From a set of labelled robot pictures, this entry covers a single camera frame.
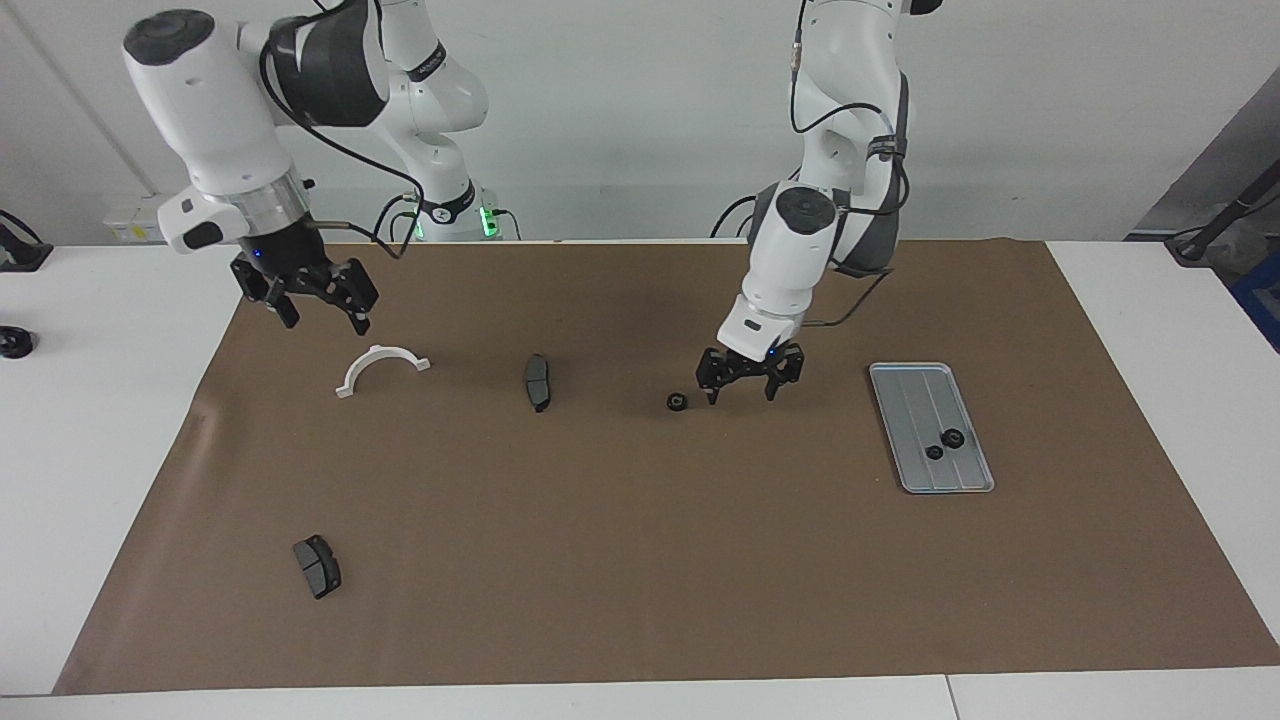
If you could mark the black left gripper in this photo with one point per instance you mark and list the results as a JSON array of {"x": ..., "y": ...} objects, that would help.
[{"x": 750, "y": 365}]

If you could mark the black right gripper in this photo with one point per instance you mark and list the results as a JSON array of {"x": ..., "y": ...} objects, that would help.
[{"x": 285, "y": 260}]

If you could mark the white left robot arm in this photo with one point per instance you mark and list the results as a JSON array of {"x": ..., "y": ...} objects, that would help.
[{"x": 790, "y": 260}]

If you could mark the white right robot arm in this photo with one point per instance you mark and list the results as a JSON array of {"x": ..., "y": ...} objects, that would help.
[{"x": 220, "y": 110}]

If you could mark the silver metal tray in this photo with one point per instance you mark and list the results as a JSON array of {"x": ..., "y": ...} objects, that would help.
[{"x": 915, "y": 400}]

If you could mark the brown paper table mat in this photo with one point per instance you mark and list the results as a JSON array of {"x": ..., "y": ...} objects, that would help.
[{"x": 650, "y": 550}]

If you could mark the long grey brake pad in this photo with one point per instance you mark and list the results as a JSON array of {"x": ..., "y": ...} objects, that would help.
[{"x": 538, "y": 382}]

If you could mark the short stacked grey brake pad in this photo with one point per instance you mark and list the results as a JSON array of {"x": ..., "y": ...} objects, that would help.
[{"x": 317, "y": 566}]

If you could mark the black table clamp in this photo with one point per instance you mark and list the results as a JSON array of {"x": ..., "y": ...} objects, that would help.
[{"x": 25, "y": 255}]

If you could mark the black round knob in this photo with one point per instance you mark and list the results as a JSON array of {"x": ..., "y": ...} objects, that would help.
[{"x": 15, "y": 343}]

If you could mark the black stand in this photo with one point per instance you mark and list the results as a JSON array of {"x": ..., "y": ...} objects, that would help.
[{"x": 1215, "y": 222}]

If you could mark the blue crate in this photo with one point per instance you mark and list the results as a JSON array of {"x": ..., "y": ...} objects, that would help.
[{"x": 1262, "y": 300}]

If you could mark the white semicircular plastic bracket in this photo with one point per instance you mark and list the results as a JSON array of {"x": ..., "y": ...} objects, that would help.
[{"x": 362, "y": 362}]

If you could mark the white wall socket box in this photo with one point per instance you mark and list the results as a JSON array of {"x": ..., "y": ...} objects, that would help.
[{"x": 130, "y": 225}]

